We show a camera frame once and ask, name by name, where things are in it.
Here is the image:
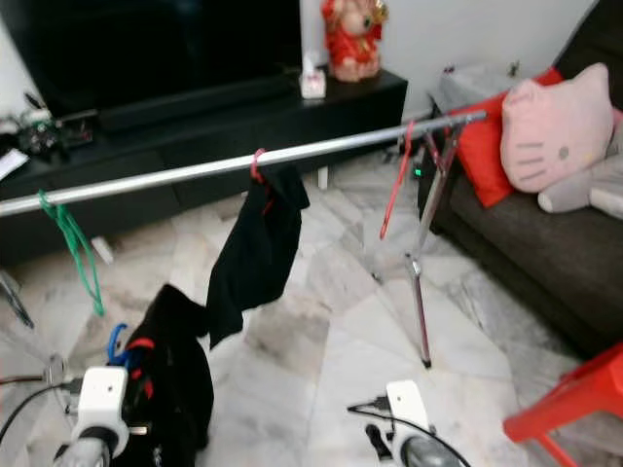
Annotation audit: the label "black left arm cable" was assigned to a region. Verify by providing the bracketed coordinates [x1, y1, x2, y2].
[0, 379, 84, 467]

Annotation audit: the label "red gold figurine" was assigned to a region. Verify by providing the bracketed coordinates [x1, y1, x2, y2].
[321, 0, 390, 83]

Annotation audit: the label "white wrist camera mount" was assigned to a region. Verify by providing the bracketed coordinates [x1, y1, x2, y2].
[385, 380, 432, 453]
[70, 366, 129, 458]

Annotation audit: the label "dark grey sofa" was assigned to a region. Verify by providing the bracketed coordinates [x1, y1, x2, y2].
[419, 0, 623, 359]

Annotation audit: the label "blue plastic hanger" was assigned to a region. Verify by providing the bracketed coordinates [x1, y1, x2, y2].
[107, 322, 132, 369]

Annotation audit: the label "black electronic box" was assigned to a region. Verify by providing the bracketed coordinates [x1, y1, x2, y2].
[19, 115, 100, 157]

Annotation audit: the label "white lace cloth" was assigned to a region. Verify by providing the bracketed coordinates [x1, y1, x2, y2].
[428, 61, 522, 118]

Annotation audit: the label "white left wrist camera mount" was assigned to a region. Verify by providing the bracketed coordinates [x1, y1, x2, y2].
[70, 366, 129, 458]

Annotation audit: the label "red plastic hanger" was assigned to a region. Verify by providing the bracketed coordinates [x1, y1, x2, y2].
[379, 120, 418, 241]

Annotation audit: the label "white pink tissue box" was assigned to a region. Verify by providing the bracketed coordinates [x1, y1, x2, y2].
[299, 51, 327, 100]

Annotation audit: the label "black soundbar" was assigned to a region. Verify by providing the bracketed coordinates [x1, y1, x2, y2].
[99, 73, 301, 134]

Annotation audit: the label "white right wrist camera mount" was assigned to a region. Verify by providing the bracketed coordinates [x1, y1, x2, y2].
[385, 380, 432, 453]

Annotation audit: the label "grey cat plush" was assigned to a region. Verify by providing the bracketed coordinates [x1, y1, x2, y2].
[537, 107, 623, 221]

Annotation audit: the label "pink cat plush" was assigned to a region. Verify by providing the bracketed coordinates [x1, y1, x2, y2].
[499, 62, 616, 195]

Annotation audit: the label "red plastic stool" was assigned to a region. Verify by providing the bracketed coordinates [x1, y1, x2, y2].
[503, 341, 623, 467]

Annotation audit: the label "green plastic hanger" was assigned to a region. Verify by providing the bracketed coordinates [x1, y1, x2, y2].
[37, 191, 106, 318]

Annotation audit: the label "black TV console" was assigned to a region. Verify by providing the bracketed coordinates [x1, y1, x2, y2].
[0, 68, 408, 269]

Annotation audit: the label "black T-shirt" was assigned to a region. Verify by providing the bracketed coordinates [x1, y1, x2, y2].
[206, 163, 311, 349]

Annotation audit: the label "red cushion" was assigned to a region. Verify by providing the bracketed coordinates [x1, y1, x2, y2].
[453, 66, 566, 209]

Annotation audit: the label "silver clothes rail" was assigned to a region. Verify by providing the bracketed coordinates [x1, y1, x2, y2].
[0, 110, 488, 217]

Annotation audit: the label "white paper sheets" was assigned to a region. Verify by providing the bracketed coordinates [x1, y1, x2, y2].
[0, 148, 30, 181]

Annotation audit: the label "salmon pink plastic hanger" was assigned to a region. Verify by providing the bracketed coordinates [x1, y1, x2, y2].
[250, 148, 272, 215]

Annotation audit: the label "navy shirt red stripe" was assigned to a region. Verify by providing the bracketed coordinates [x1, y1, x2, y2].
[122, 283, 215, 467]

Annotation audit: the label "black television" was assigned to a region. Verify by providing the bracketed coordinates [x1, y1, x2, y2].
[5, 0, 303, 120]

